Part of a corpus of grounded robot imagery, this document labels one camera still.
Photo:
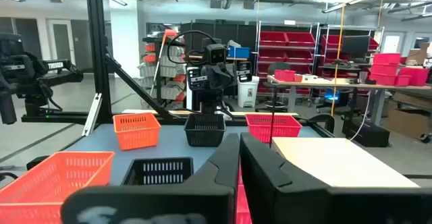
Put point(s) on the large black plastic basket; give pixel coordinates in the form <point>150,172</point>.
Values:
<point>158,160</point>

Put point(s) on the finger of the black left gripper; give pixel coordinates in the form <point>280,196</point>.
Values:
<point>197,79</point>
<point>245,72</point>

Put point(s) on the blue box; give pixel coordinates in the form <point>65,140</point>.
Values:
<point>239,52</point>

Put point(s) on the wooden top work table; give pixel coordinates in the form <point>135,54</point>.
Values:
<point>337,82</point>

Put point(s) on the red plastic bin stack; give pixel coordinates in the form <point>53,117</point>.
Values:
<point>384,69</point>

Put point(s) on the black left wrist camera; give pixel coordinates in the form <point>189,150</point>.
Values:
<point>216,53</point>

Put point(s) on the black box on floor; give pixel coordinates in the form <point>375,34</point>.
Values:
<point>368,134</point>

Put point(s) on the large orange plastic basket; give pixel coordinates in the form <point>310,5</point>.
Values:
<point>33,190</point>

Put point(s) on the white trash bin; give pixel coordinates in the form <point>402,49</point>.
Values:
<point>248,92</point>

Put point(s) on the black frame wooden shelf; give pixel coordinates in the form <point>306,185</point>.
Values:
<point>337,163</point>

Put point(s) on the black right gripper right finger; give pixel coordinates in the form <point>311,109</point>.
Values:
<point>270,190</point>

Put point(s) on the grey orange parts bin rack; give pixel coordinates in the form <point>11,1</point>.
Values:
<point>168,72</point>

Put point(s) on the small black plastic basket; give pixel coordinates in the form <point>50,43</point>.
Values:
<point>204,134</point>

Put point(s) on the brown cardboard box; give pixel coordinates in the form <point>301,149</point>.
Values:
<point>418,55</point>
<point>408,122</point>

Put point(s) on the small red plastic basket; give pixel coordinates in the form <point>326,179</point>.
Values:
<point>260,129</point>

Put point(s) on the small red plastic bin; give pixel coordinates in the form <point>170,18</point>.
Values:
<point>285,75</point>

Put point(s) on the black aluminium frame post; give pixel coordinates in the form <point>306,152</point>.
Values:
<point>98,48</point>

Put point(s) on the metal rack with red bins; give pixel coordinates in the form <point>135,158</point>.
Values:
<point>287,40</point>
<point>329,42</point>

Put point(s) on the small orange plastic basket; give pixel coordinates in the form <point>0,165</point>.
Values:
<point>136,134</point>

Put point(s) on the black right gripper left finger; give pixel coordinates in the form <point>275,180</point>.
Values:
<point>209,183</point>

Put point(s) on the black office chair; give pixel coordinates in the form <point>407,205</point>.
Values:
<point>278,67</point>

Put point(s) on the black storage cabinets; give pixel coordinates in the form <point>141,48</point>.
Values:
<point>236,31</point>

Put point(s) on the large red plastic basket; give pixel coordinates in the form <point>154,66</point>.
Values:
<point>243,207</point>

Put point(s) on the black computer monitor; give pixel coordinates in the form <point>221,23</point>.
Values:
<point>354,44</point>

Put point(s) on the white pole orange head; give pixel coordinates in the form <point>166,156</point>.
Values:
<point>168,33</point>

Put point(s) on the white flat strip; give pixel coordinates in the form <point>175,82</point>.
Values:
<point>92,112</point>

